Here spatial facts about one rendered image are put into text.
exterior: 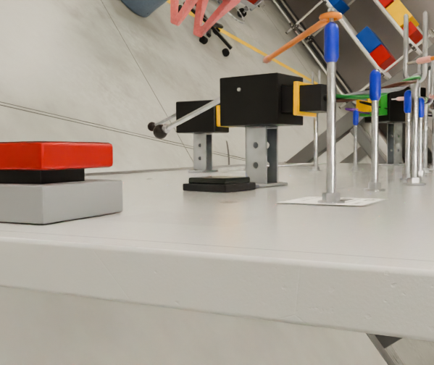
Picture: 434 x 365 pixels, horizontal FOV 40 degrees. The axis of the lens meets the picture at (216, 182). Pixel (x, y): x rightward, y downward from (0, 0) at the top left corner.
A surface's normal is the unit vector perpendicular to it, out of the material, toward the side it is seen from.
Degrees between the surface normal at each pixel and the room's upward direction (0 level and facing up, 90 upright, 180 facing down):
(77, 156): 37
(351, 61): 90
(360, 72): 90
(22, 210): 90
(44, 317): 0
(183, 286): 90
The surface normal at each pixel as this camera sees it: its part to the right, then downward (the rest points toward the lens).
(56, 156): 0.89, 0.02
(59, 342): 0.71, -0.59
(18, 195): -0.45, 0.05
